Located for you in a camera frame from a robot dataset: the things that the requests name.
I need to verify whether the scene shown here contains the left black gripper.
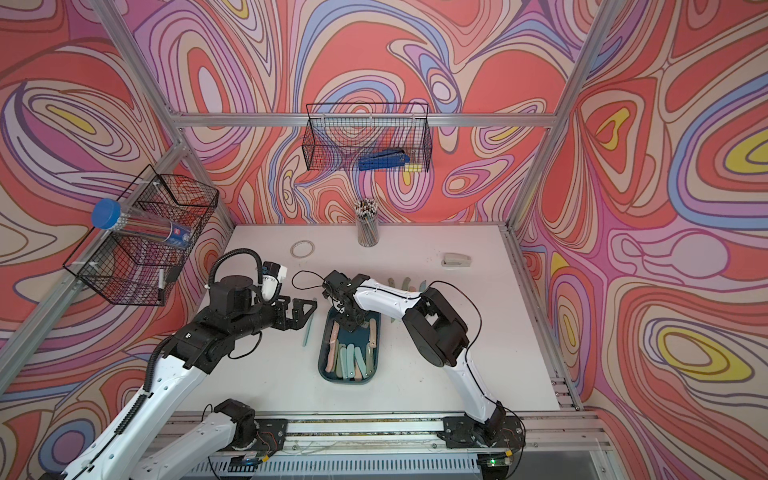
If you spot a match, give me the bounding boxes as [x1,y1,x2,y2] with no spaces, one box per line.
[229,292,318,342]

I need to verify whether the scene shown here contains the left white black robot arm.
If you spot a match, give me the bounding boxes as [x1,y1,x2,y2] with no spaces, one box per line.
[58,248,318,479]

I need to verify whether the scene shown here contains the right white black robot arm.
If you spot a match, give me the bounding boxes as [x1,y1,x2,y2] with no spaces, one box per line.
[322,270,506,447]

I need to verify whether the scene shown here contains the dark teal storage tray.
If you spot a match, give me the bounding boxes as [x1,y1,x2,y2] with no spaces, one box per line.
[318,308,381,384]

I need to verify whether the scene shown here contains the masking tape roll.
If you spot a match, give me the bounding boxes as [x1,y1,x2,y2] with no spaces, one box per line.
[289,239,316,260]

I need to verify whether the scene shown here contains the clear pencil cup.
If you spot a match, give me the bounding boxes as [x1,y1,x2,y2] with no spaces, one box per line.
[355,199,379,247]

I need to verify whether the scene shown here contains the small white stapler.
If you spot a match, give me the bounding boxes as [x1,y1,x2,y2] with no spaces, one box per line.
[441,252,472,269]

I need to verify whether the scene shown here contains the black marker in basket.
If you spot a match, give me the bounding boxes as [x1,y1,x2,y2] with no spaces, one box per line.
[157,268,165,303]

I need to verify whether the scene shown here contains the blue tool in basket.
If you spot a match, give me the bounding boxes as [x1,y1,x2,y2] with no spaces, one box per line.
[357,149,411,171]

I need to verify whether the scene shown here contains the blue capped clear tube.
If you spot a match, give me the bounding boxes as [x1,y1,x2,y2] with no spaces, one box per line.
[91,199,192,249]

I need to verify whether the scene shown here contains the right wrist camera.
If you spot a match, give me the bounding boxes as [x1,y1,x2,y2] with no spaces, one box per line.
[322,270,351,297]

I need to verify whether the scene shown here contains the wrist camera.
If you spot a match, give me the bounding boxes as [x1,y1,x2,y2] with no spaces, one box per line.
[322,270,351,297]
[260,261,287,304]

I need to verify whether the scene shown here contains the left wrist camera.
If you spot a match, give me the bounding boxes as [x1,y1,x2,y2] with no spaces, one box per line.
[260,261,287,304]

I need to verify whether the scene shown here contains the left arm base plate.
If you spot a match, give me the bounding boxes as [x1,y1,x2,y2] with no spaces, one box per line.
[223,418,288,454]

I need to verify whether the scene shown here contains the left black wire basket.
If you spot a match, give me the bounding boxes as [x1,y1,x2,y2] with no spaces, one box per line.
[63,166,219,306]

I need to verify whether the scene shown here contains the black wire basket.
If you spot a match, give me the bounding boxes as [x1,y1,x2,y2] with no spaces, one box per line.
[63,166,219,306]
[302,101,433,173]

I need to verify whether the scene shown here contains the back black wire basket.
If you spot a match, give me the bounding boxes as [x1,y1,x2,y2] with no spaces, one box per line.
[302,101,433,173]

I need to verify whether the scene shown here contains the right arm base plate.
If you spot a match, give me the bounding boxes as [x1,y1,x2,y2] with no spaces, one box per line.
[437,415,526,451]

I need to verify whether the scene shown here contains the aluminium rail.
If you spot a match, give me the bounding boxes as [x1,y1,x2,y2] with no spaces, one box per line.
[268,411,612,455]

